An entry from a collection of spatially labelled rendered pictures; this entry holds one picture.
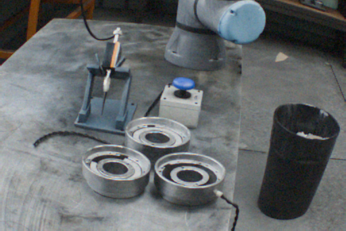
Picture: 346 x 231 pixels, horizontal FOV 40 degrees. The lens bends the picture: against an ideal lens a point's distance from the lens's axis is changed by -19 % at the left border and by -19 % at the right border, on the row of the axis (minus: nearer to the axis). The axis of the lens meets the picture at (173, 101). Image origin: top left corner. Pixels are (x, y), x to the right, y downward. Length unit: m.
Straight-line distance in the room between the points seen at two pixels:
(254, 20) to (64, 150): 0.51
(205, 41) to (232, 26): 0.17
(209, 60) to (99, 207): 0.63
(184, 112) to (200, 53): 0.30
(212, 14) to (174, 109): 0.25
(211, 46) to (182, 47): 0.07
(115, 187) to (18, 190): 0.17
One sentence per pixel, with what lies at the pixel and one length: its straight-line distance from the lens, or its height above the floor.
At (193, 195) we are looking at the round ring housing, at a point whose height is 0.83.
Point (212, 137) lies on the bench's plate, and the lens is 1.01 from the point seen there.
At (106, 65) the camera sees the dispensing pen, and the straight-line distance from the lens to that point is 1.00.
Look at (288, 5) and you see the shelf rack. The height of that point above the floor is 0.44.
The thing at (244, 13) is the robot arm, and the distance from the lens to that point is 1.15.
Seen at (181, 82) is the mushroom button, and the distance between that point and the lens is 1.03.
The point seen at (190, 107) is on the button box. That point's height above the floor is 0.84.
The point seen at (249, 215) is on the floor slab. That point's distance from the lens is 2.21.
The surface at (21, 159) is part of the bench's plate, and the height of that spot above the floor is 0.80.
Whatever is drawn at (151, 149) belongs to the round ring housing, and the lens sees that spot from 0.88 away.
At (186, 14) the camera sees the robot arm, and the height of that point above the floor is 0.93.
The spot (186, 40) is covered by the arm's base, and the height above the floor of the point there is 0.86.
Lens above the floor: 1.26
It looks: 24 degrees down
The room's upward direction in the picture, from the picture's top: 7 degrees clockwise
